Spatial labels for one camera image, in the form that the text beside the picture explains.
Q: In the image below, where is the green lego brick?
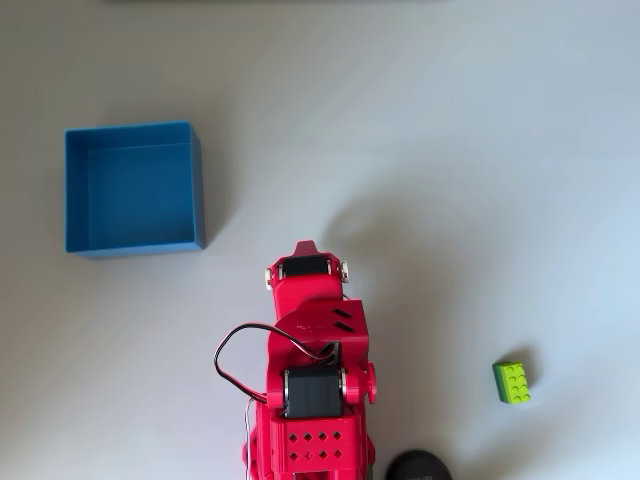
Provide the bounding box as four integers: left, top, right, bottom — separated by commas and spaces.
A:
492, 360, 533, 405

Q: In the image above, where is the blue box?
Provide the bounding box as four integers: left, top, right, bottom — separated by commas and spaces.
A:
63, 120, 207, 260

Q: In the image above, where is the black round object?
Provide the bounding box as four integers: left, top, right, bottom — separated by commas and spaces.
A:
384, 449, 454, 480

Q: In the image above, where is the black arm servo cable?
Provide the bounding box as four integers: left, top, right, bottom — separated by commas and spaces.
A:
213, 323, 341, 404

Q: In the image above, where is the thin white wire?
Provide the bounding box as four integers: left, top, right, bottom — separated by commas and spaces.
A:
243, 399, 254, 476

